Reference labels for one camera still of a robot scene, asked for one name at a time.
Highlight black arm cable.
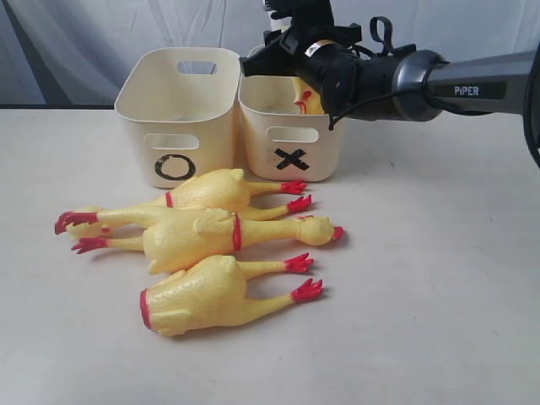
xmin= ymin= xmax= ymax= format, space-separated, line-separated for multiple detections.
xmin=327 ymin=15 xmax=540 ymax=170

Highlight white backdrop cloth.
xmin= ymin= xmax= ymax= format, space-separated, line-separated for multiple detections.
xmin=1 ymin=1 xmax=539 ymax=106

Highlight rubber chicken bins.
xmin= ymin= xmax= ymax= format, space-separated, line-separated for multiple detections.
xmin=54 ymin=168 xmax=313 ymax=237

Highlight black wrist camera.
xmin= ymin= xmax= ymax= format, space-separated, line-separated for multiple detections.
xmin=262 ymin=0 xmax=334 ymax=30

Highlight cream bin marked X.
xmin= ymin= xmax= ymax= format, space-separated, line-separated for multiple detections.
xmin=238 ymin=75 xmax=344 ymax=182

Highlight cream bin marked O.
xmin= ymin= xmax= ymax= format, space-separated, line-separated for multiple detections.
xmin=114 ymin=47 xmax=240 ymax=188

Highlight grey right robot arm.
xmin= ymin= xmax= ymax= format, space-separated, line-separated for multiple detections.
xmin=240 ymin=17 xmax=539 ymax=127

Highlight headless rubber chicken body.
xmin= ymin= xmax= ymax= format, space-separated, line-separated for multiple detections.
xmin=139 ymin=253 xmax=324 ymax=337

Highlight whole rubber chicken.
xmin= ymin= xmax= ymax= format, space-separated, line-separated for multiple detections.
xmin=56 ymin=206 xmax=344 ymax=274

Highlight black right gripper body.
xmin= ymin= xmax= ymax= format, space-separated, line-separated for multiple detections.
xmin=240 ymin=24 xmax=362 ymax=116

